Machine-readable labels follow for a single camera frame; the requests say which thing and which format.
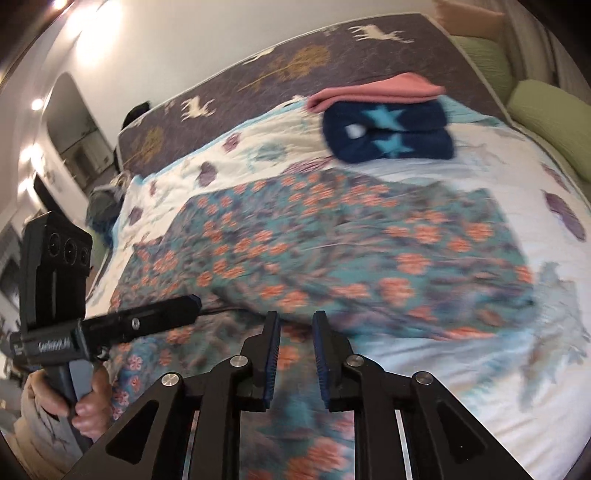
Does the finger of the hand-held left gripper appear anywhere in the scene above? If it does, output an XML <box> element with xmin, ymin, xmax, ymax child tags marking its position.
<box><xmin>83</xmin><ymin>295</ymin><xmax>202</xmax><ymax>345</ymax></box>

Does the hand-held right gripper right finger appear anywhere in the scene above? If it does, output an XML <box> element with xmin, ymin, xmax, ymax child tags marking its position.
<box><xmin>313</xmin><ymin>310</ymin><xmax>532</xmax><ymax>480</ymax></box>

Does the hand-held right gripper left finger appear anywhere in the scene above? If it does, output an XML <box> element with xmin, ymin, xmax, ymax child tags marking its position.
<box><xmin>62</xmin><ymin>311</ymin><xmax>282</xmax><ymax>480</ymax></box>

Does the teal floral garment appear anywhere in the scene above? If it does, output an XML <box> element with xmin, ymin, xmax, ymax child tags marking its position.
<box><xmin>108</xmin><ymin>173</ymin><xmax>536</xmax><ymax>480</ymax></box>

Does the person's left forearm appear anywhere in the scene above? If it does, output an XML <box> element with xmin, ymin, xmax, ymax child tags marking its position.
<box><xmin>9</xmin><ymin>397</ymin><xmax>88</xmax><ymax>467</ymax></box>

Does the grey clothes bundle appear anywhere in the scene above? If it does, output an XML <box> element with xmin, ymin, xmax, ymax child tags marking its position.
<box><xmin>88</xmin><ymin>173</ymin><xmax>134</xmax><ymax>232</ymax></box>

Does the person's left hand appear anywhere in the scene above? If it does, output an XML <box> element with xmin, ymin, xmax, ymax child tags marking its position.
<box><xmin>28</xmin><ymin>367</ymin><xmax>113</xmax><ymax>437</ymax></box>

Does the white printed quilt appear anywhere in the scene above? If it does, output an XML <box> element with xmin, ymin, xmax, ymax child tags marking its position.
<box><xmin>92</xmin><ymin>95</ymin><xmax>591</xmax><ymax>480</ymax></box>

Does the dark cloth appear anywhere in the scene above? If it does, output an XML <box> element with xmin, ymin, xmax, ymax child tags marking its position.
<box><xmin>122</xmin><ymin>102</ymin><xmax>153</xmax><ymax>127</ymax></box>

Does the navy star print garment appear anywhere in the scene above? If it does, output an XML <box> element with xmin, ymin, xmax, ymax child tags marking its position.
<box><xmin>322</xmin><ymin>99</ymin><xmax>455</xmax><ymax>163</ymax></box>

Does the pink folded garment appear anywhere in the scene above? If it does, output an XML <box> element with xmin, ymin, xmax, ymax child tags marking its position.
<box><xmin>307</xmin><ymin>72</ymin><xmax>446</xmax><ymax>113</ymax></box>

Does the green pillow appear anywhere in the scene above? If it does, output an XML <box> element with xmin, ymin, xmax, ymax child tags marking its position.
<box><xmin>450</xmin><ymin>36</ymin><xmax>515</xmax><ymax>93</ymax></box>
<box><xmin>505</xmin><ymin>79</ymin><xmax>591</xmax><ymax>153</ymax></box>

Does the peach pillow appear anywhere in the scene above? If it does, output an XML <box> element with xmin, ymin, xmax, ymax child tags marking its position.
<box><xmin>434</xmin><ymin>0</ymin><xmax>506</xmax><ymax>38</ymax></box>

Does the beige curtain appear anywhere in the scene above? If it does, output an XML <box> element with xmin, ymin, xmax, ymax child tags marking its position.
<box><xmin>503</xmin><ymin>0</ymin><xmax>591</xmax><ymax>93</ymax></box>

